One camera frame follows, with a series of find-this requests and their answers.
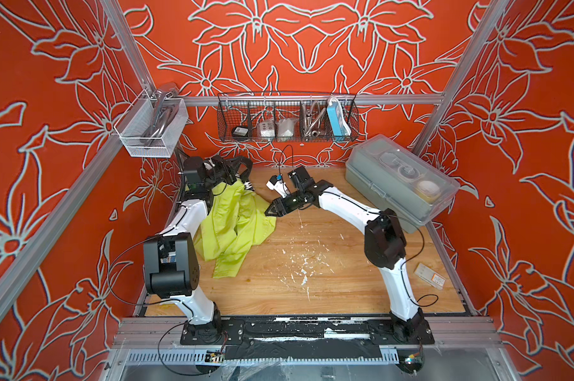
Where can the metal tongs in basket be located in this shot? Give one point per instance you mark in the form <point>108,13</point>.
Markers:
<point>313,119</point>

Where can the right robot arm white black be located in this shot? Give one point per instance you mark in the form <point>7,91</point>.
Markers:
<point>384,240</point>

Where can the black wire wall basket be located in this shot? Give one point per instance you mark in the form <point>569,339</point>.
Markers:
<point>291,116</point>

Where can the grey plastic storage box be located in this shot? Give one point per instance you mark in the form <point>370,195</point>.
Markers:
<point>391,177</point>

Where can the small black device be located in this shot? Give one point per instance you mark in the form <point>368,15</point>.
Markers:
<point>240,133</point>

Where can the clear plastic wall bin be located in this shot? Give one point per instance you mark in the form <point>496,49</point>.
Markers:
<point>139,117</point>

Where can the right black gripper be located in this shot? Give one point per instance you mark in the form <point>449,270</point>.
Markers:
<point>276,203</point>

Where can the yellow-green trousers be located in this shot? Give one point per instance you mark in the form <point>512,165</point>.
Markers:
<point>236,223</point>

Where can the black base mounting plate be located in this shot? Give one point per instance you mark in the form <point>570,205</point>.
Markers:
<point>235,330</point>

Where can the metal utensils in bin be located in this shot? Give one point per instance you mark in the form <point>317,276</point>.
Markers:
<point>163,114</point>

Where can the white power adapter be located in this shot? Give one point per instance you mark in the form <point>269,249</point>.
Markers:
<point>266,129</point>

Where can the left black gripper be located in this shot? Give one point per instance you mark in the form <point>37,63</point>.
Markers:
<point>229,169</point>

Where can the clear plastic cup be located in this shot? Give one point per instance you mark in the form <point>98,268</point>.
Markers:
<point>286,128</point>

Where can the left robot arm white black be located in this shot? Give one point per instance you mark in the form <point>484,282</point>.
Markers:
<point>171,267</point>

